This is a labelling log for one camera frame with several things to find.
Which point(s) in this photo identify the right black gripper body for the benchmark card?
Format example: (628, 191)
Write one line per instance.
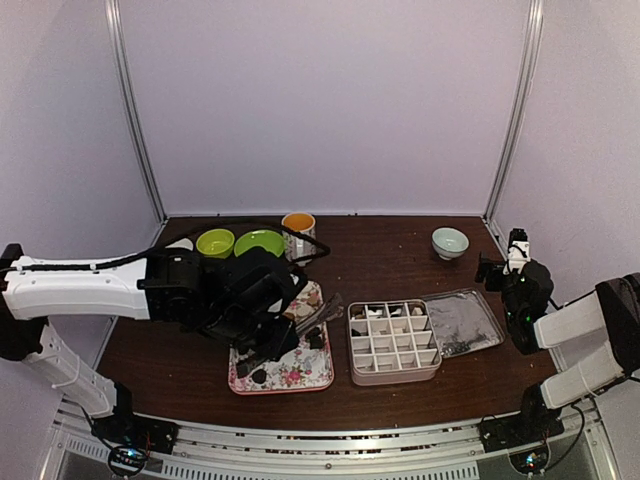
(491, 284)

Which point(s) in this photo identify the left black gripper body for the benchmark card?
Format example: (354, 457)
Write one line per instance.
(264, 344)

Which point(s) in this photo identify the floral pink tray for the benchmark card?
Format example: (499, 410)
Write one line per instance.
(307, 368)

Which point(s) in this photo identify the pink rabbit tin lid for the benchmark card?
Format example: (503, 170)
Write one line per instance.
(463, 322)

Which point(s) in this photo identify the metal serving tongs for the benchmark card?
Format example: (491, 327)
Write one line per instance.
(327, 312)

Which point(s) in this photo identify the pink divided tin box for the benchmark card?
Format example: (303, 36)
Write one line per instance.
(391, 343)

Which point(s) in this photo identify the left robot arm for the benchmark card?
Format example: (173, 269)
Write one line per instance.
(238, 301)

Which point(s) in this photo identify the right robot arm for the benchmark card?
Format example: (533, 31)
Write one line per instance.
(525, 287)

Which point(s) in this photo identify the pale blue tea bowl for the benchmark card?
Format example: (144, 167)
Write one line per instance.
(449, 243)

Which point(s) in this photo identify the floral white mug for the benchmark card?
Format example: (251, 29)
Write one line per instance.
(296, 248)

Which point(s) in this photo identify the green plate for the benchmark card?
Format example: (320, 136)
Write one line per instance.
(269, 240)

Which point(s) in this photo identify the green bowl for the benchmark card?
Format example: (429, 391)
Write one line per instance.
(216, 243)

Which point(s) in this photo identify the black white bowl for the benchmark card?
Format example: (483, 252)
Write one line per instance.
(184, 243)

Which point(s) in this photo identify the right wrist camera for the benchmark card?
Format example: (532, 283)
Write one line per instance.
(517, 247)

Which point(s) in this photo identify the front aluminium rail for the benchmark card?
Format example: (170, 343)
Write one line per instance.
(442, 451)

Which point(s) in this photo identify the right aluminium frame post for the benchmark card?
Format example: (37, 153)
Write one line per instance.
(529, 59)

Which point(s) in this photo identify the aluminium frame post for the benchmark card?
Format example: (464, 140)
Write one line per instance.
(529, 59)
(133, 119)

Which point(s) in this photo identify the left aluminium frame post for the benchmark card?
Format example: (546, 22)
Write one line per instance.
(133, 119)

